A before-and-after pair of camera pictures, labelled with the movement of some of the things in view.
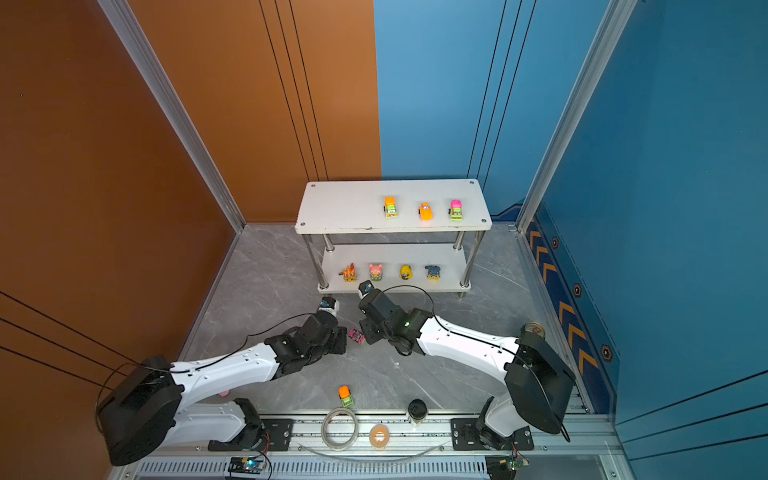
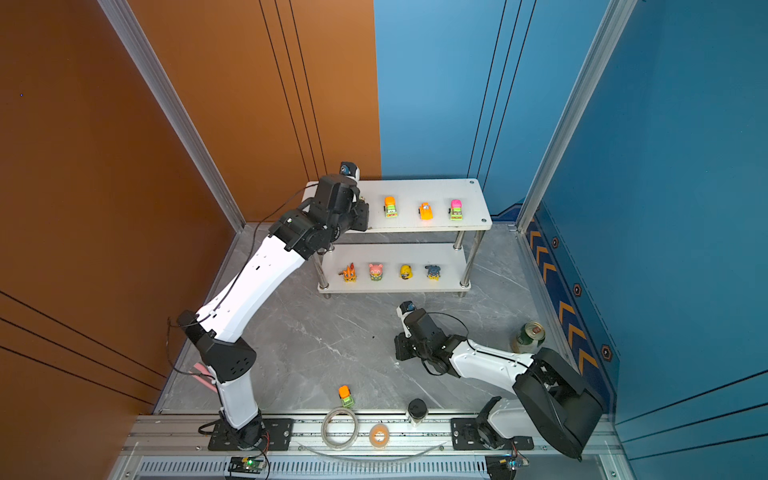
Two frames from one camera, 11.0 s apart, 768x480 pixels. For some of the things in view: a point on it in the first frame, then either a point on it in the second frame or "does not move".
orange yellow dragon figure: (349, 275) does not move
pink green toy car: (456, 210) does not move
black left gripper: (341, 333) → (361, 209)
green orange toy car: (390, 207) does not move
